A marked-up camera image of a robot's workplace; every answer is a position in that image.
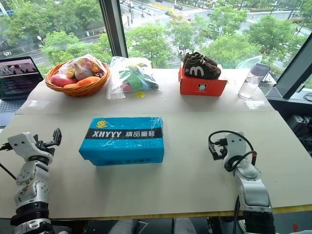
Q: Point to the clear bag of plush toys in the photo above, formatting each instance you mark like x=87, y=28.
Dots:
x=80, y=70

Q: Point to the orange wicker basket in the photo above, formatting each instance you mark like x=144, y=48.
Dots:
x=78, y=89

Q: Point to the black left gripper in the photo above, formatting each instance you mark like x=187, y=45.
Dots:
x=44, y=147

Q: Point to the clear bag of colourful toys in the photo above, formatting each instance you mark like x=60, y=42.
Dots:
x=132, y=78

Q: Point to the brown shoe with white M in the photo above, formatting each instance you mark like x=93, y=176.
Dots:
x=202, y=70

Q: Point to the blue shoe box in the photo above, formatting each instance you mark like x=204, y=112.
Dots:
x=122, y=141

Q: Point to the orange shoe box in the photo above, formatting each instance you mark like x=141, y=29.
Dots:
x=202, y=86

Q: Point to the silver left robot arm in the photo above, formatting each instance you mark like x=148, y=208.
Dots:
x=31, y=180

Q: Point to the grey rounded shape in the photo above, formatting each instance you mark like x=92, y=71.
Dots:
x=123, y=227

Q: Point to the grey metal mesh tray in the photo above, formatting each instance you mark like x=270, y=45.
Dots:
x=267, y=87

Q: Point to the black equipment pile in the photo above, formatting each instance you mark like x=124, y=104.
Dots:
x=301, y=129

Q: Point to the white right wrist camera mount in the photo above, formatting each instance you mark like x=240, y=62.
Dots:
x=235, y=146

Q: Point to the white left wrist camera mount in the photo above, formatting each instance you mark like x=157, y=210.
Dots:
x=22, y=143

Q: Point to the dark slanted window frame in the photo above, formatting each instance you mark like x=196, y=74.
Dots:
x=292, y=75

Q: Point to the white curved chair back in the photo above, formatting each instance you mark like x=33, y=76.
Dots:
x=248, y=62

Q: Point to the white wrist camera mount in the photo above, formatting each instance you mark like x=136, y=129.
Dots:
x=235, y=146
x=22, y=143

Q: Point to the open laptop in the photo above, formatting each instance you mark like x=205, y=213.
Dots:
x=17, y=80

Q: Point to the dark window frame post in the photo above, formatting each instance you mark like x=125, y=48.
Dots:
x=113, y=26

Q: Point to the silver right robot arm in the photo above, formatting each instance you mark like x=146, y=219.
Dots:
x=253, y=192

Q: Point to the clear water bottle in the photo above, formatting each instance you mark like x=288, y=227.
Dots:
x=251, y=83

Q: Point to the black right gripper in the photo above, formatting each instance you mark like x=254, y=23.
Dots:
x=222, y=147

